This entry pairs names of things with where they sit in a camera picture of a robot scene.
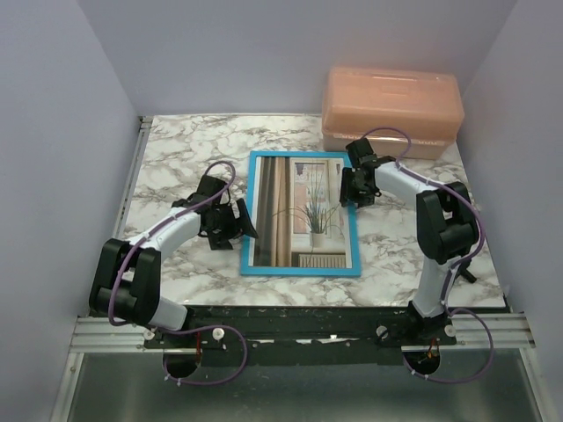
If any blue wooden picture frame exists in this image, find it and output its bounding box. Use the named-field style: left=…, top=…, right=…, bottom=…
left=239, top=149, right=362, bottom=279

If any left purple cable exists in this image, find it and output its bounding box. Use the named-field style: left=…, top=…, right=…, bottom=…
left=107, top=161, right=251, bottom=388

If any small black tool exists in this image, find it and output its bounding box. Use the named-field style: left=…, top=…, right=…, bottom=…
left=456, top=259, right=477, bottom=284

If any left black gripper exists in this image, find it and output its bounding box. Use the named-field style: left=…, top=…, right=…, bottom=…
left=207, top=199, right=257, bottom=250

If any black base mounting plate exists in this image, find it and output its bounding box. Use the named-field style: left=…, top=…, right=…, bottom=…
left=87, top=302, right=511, bottom=368

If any aluminium rail frame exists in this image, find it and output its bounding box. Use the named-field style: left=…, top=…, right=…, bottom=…
left=48, top=114, right=545, bottom=422

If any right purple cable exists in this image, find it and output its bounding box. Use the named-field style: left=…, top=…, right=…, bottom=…
left=360, top=127, right=496, bottom=383

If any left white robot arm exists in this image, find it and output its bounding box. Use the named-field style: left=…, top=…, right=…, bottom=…
left=89, top=175, right=258, bottom=347

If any purple cable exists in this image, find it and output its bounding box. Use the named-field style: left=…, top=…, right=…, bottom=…
left=360, top=127, right=496, bottom=383
left=107, top=161, right=251, bottom=388

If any glossy plant photo board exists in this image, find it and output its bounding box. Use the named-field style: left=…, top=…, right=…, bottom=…
left=248, top=156, right=355, bottom=269

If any orange translucent plastic box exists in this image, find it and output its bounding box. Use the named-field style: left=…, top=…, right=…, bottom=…
left=321, top=67, right=464, bottom=160

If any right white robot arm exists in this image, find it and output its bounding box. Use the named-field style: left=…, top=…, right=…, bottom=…
left=340, top=138, right=484, bottom=345

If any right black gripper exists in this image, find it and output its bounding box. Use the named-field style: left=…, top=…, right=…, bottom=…
left=340, top=168, right=375, bottom=208

